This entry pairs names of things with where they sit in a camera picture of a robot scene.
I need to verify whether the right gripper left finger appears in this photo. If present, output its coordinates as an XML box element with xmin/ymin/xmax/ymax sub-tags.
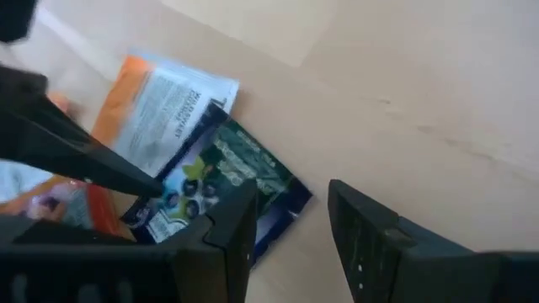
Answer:
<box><xmin>173</xmin><ymin>179</ymin><xmax>259</xmax><ymax>303</ymax></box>

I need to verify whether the white Tazo tea packet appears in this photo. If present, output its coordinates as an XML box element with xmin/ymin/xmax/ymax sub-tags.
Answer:
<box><xmin>90</xmin><ymin>52</ymin><xmax>241</xmax><ymax>178</ymax></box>
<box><xmin>0</xmin><ymin>159</ymin><xmax>56</xmax><ymax>215</ymax></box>

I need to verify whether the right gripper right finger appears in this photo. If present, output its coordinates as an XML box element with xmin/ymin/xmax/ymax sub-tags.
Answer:
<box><xmin>327</xmin><ymin>178</ymin><xmax>485</xmax><ymax>303</ymax></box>

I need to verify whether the dark blackberry tea packet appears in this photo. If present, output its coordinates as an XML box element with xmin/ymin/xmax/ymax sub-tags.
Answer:
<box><xmin>120</xmin><ymin>100</ymin><xmax>315</xmax><ymax>268</ymax></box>

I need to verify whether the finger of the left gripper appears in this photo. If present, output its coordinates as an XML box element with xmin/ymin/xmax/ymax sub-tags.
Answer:
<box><xmin>0</xmin><ymin>62</ymin><xmax>164</xmax><ymax>199</ymax></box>

